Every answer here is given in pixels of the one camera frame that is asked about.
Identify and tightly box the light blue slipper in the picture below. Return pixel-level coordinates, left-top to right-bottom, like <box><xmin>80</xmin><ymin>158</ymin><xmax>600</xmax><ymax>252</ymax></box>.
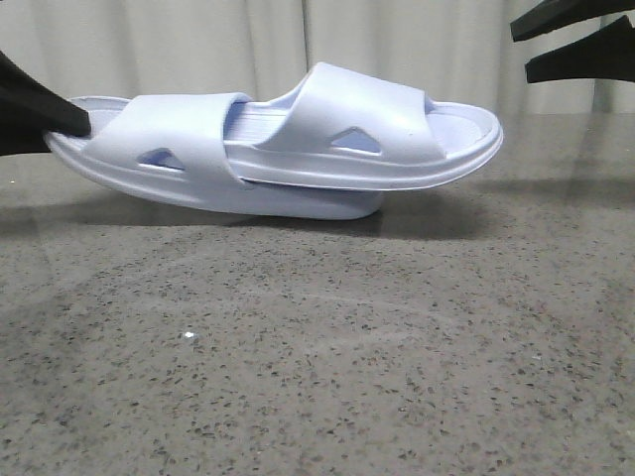
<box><xmin>223</xmin><ymin>62</ymin><xmax>503</xmax><ymax>191</ymax></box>
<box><xmin>45</xmin><ymin>93</ymin><xmax>383</xmax><ymax>220</ymax></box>

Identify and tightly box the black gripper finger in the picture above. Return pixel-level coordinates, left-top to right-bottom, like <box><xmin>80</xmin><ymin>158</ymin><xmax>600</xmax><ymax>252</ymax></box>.
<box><xmin>1</xmin><ymin>53</ymin><xmax>91</xmax><ymax>156</ymax></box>
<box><xmin>510</xmin><ymin>0</ymin><xmax>634</xmax><ymax>41</ymax></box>
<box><xmin>525</xmin><ymin>15</ymin><xmax>634</xmax><ymax>83</ymax></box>

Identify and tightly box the pale green curtain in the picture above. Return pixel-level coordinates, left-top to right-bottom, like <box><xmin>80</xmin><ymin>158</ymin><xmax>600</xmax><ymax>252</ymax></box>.
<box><xmin>1</xmin><ymin>1</ymin><xmax>634</xmax><ymax>114</ymax></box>

